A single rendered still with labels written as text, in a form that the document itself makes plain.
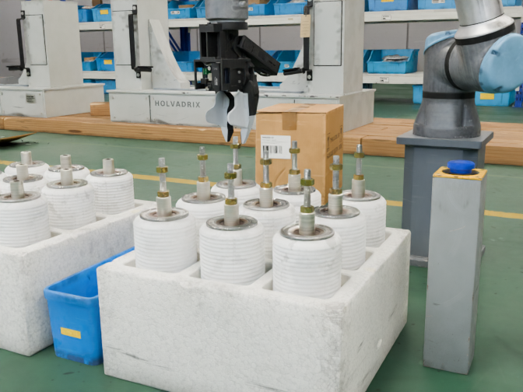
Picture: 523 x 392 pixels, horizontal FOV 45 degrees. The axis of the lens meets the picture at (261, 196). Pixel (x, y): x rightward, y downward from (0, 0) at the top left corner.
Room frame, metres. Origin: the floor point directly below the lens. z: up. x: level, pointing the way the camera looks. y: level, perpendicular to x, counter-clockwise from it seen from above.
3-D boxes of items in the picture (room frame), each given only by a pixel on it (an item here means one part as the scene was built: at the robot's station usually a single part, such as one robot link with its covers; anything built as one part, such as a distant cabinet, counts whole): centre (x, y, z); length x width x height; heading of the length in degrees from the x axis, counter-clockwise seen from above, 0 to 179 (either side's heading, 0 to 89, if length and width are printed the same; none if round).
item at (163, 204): (0.93, 0.15, 0.26); 0.02 x 0.02 x 0.03
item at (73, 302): (1.07, 0.25, 0.06); 0.30 x 0.11 x 0.12; 154
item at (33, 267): (1.22, 0.47, 0.09); 0.39 x 0.39 x 0.18; 62
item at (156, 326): (0.99, -0.01, 0.09); 0.39 x 0.39 x 0.18; 64
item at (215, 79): (1.13, 0.06, 0.48); 0.09 x 0.08 x 0.12; 138
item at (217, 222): (0.88, 0.04, 0.25); 0.08 x 0.08 x 0.01
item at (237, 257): (0.88, 0.04, 0.16); 0.10 x 0.10 x 0.18
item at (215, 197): (1.04, 0.10, 0.25); 0.08 x 0.08 x 0.01
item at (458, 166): (0.93, -0.30, 0.32); 0.04 x 0.04 x 0.02
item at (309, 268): (0.83, -0.06, 0.16); 0.10 x 0.10 x 0.18
